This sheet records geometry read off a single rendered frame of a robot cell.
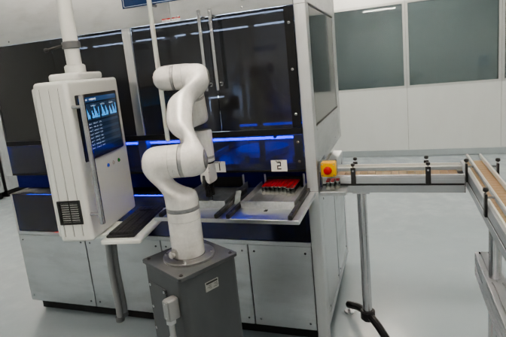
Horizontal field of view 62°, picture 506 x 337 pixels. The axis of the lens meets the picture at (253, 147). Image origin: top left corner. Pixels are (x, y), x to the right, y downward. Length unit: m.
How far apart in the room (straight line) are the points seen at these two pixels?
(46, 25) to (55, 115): 0.86
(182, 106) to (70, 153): 0.67
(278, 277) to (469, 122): 4.87
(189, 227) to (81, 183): 0.71
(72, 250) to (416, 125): 5.13
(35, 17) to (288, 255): 1.98
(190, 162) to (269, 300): 1.25
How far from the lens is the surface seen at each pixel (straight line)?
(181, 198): 1.52
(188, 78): 1.69
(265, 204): 1.98
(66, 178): 2.12
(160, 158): 1.50
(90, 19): 2.62
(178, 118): 1.58
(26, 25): 2.92
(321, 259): 2.32
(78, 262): 3.07
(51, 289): 3.33
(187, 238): 1.56
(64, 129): 2.07
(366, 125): 6.74
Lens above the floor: 1.52
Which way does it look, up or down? 11 degrees down
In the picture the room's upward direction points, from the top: 6 degrees counter-clockwise
